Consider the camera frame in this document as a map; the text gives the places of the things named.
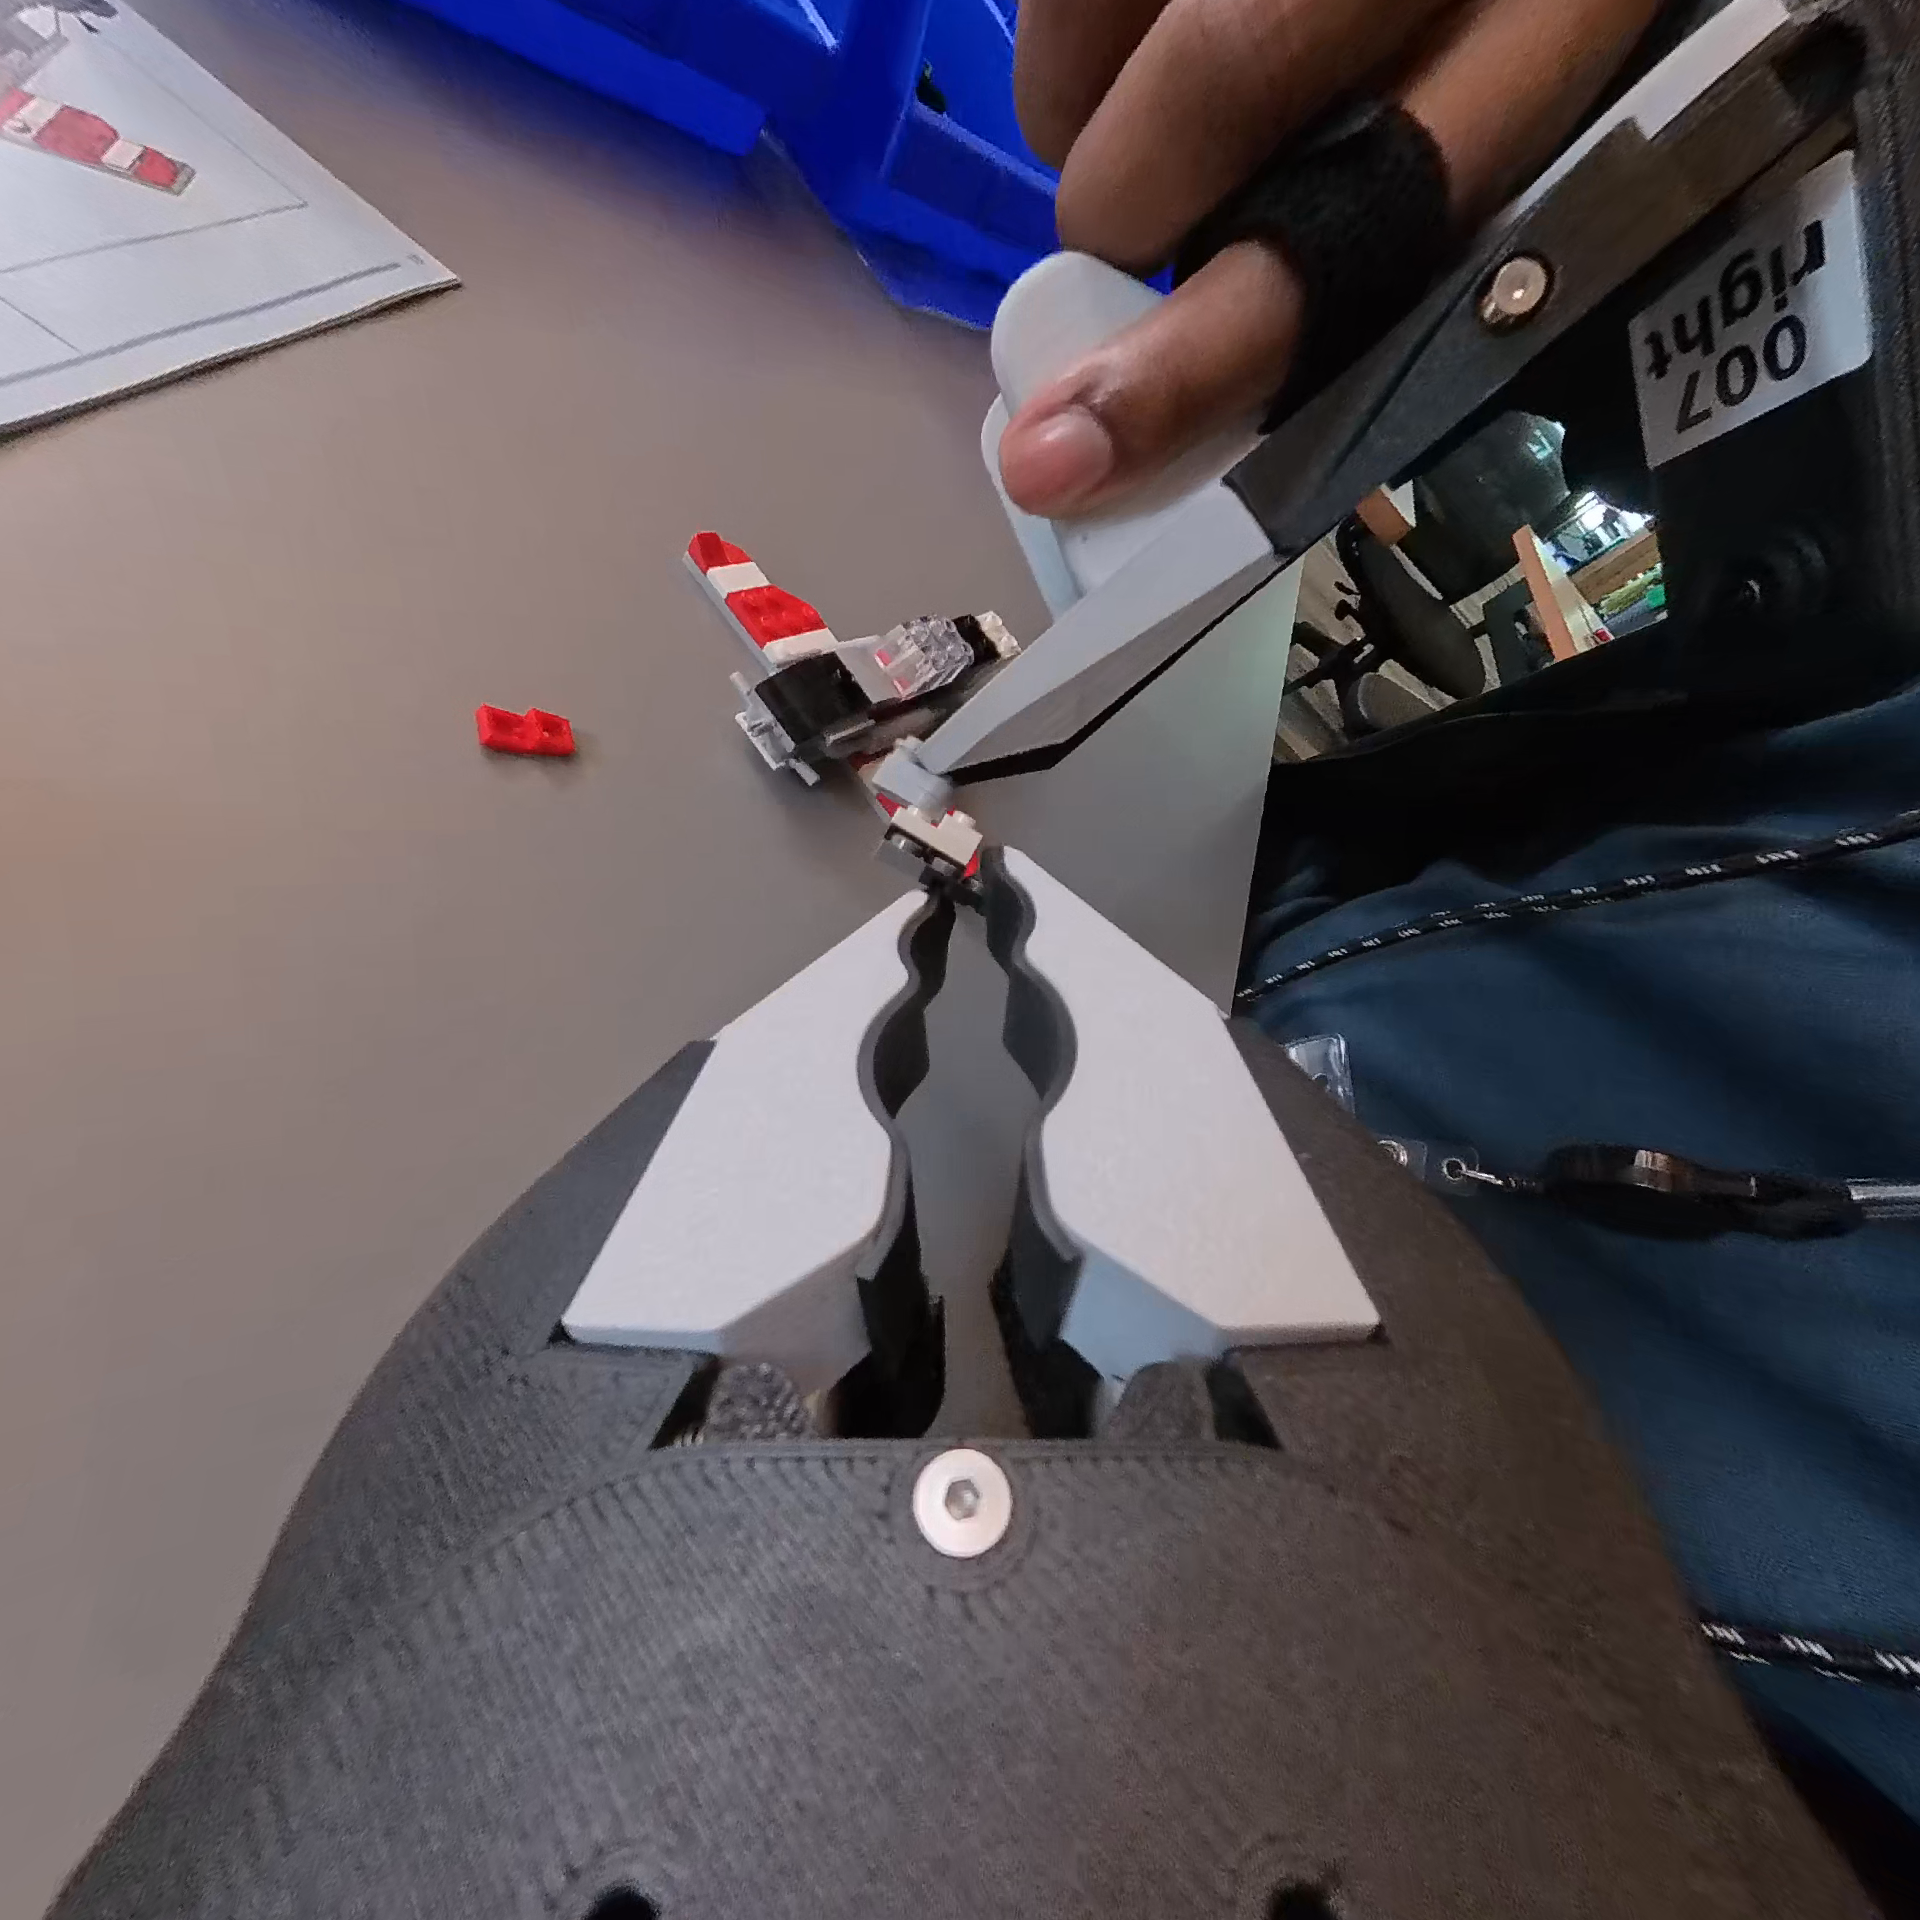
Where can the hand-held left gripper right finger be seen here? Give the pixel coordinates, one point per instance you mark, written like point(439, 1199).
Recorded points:
point(1201, 1184)

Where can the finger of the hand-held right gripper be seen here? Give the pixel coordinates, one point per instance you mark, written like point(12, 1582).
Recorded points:
point(1170, 810)
point(1096, 662)

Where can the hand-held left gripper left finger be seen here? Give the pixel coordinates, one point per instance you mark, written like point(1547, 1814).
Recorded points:
point(735, 1184)

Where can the small light grey brick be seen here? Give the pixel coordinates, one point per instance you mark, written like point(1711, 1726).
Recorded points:
point(907, 778)

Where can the toy brick plane model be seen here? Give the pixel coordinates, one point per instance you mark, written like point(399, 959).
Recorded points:
point(810, 681)

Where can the medium blue plastic bin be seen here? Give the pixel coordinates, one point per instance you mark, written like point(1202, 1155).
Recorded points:
point(930, 195)

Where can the brick building instruction booklet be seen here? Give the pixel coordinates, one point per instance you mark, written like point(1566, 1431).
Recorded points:
point(180, 270)

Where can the grey desk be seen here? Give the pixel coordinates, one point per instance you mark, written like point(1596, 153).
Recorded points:
point(299, 900)

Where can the person's right hand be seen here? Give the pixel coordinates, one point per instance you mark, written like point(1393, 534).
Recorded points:
point(1201, 89)

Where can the clear badge holder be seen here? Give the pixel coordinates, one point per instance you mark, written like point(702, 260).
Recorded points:
point(1329, 1066)

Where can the black office chair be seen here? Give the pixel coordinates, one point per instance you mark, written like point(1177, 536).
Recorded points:
point(1441, 599)

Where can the black badge reel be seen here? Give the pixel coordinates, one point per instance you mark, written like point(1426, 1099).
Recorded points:
point(1650, 1184)

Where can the small red brick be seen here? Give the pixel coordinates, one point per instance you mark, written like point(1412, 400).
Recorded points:
point(518, 727)

